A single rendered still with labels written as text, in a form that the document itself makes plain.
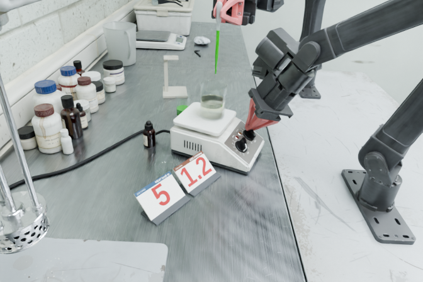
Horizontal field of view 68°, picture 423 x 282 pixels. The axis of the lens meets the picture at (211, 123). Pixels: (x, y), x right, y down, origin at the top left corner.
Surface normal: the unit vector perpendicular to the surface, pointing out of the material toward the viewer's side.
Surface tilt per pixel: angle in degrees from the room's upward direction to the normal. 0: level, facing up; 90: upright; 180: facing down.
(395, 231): 0
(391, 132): 75
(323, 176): 0
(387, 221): 0
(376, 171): 90
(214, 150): 90
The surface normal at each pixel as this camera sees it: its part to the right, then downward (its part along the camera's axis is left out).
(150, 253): 0.05, -0.87
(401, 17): -0.65, 0.40
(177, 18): 0.01, 0.55
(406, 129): -0.57, 0.26
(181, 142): -0.40, 0.44
